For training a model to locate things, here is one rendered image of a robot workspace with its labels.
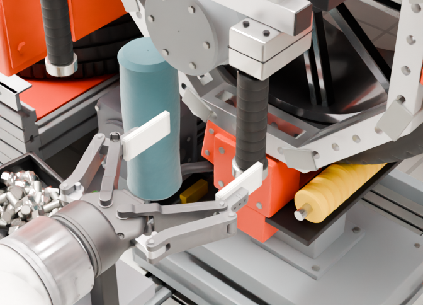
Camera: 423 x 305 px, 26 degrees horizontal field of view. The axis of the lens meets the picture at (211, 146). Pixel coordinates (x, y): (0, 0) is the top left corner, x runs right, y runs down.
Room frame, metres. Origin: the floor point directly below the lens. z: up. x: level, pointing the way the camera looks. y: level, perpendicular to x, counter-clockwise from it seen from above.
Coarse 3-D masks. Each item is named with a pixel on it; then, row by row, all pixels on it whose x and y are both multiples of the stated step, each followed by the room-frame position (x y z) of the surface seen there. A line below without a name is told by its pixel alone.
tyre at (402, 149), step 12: (228, 72) 1.24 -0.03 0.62; (312, 120) 1.14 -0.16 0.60; (420, 132) 1.01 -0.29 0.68; (384, 144) 1.04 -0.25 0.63; (396, 144) 1.03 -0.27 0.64; (408, 144) 1.02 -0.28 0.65; (420, 144) 1.01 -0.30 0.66; (360, 156) 1.07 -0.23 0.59; (372, 156) 1.06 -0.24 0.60; (384, 156) 1.04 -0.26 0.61; (396, 156) 1.03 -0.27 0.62; (408, 156) 1.02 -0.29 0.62
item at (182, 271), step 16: (208, 176) 1.50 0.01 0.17; (192, 192) 1.44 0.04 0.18; (208, 192) 1.48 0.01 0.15; (144, 256) 1.30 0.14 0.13; (176, 256) 1.28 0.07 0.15; (192, 256) 1.28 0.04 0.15; (160, 272) 1.27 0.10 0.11; (176, 272) 1.24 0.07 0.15; (192, 272) 1.22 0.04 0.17; (208, 272) 1.24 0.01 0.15; (176, 288) 1.24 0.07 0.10; (192, 288) 1.22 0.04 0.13; (208, 288) 1.19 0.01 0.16; (224, 288) 1.20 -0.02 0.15; (240, 288) 1.20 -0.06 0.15; (416, 288) 1.21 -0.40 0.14; (208, 304) 1.19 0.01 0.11; (224, 304) 1.16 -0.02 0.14; (240, 304) 1.14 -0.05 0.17; (256, 304) 1.16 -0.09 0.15; (400, 304) 1.16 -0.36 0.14
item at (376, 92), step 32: (384, 0) 1.10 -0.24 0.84; (320, 32) 1.16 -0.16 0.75; (352, 32) 1.12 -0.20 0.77; (288, 64) 1.27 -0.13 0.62; (320, 64) 1.15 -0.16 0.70; (352, 64) 1.27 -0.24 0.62; (384, 64) 1.09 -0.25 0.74; (288, 96) 1.18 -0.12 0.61; (320, 96) 1.16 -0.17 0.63; (352, 96) 1.16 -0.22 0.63; (384, 96) 1.10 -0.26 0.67
